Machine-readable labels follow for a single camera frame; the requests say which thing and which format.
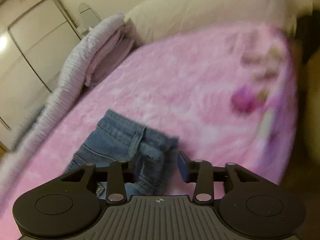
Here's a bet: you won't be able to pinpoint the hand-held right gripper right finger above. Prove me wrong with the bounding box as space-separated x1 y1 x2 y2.
177 151 260 202

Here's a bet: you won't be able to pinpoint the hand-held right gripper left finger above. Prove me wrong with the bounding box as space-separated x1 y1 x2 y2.
61 160 137 203

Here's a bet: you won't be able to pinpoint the blue denim jeans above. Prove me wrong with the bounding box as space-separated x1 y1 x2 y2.
64 109 179 199

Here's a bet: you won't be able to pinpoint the pink floral bedsheet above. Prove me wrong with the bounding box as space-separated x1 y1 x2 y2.
0 22 298 230

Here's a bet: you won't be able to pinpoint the lavender folded blanket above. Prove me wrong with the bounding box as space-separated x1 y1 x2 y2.
84 31 137 87

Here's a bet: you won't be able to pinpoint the striped white quilt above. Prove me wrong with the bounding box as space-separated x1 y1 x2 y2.
0 14 125 178

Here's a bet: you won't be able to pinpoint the cream wardrobe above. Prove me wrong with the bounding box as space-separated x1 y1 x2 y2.
0 0 83 153

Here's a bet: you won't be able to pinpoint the white pillow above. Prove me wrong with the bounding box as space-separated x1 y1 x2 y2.
124 0 314 47

